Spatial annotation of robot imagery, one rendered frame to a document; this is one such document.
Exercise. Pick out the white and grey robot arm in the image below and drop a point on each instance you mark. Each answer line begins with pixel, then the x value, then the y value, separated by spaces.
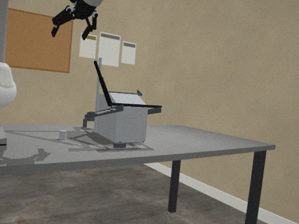
pixel 7 85

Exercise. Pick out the light grey cylinder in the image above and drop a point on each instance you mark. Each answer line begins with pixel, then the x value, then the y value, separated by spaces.
pixel 62 135

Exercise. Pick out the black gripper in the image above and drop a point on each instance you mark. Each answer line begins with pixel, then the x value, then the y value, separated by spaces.
pixel 82 11

